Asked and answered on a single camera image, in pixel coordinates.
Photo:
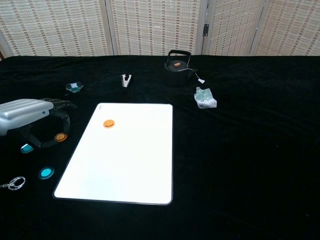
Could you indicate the small green black gadget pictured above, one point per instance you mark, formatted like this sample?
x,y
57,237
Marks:
x,y
74,86

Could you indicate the woven folding screen panel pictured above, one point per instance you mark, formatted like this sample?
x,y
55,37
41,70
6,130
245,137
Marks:
x,y
155,25
50,25
232,25
292,25

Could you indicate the teal disc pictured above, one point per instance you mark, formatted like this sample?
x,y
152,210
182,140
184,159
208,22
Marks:
x,y
46,172
26,149

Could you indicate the black screen hinge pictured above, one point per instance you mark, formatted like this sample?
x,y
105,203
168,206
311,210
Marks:
x,y
206,29

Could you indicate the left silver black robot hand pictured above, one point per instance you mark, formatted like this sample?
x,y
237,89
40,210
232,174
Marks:
x,y
22,112

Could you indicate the white V-shaped clip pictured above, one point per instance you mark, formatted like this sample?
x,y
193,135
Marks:
x,y
124,81

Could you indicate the black velvet tablecloth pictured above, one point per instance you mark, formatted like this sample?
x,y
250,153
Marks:
x,y
225,162

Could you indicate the white magnetic board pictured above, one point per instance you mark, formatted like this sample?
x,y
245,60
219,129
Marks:
x,y
120,162

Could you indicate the orange disc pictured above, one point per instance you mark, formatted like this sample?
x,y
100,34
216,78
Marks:
x,y
60,137
108,123

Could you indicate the white hang tag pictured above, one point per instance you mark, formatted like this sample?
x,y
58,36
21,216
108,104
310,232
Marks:
x,y
201,80

